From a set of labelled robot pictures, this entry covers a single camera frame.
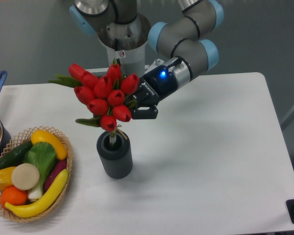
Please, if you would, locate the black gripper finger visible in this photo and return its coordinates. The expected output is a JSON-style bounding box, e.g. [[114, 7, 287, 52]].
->
[[131, 105, 158, 119]]

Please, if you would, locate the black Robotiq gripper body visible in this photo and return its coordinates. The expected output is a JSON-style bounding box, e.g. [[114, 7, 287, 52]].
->
[[133, 63, 179, 109]]

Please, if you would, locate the red tulip bouquet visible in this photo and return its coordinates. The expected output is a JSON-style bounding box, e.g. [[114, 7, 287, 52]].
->
[[49, 59, 140, 148]]

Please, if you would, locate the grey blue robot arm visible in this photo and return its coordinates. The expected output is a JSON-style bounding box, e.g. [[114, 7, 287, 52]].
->
[[70, 0, 224, 119]]

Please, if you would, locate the dark grey ribbed vase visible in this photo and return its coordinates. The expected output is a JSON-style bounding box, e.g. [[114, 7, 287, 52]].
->
[[97, 131, 133, 179]]

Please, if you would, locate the purple sweet potato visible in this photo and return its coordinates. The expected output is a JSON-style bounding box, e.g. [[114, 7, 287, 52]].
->
[[44, 160, 67, 191]]

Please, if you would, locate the yellow squash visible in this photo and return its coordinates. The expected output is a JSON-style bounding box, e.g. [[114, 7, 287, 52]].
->
[[30, 129, 68, 160]]

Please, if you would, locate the green bok choy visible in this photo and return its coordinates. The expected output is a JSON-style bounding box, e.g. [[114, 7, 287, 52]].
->
[[23, 142, 56, 202]]

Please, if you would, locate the beige round disc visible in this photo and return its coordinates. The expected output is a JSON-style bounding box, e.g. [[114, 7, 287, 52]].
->
[[11, 163, 40, 190]]

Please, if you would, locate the green cucumber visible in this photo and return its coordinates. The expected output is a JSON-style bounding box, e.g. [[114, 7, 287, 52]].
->
[[0, 141, 33, 170]]

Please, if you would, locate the woven wicker basket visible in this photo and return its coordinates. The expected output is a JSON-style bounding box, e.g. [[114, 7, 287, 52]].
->
[[0, 126, 73, 223]]

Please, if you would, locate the yellow banana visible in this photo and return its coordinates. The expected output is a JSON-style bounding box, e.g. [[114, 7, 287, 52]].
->
[[5, 169, 69, 218]]

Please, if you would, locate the yellow bell pepper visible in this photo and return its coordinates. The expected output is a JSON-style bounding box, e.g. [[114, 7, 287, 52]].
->
[[0, 166, 16, 190]]

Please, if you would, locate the orange fruit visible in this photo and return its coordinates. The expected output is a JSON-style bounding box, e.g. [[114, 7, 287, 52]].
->
[[0, 186, 27, 209]]

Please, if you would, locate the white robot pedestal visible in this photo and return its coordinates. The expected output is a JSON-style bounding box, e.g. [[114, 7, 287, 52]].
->
[[97, 13, 151, 77]]

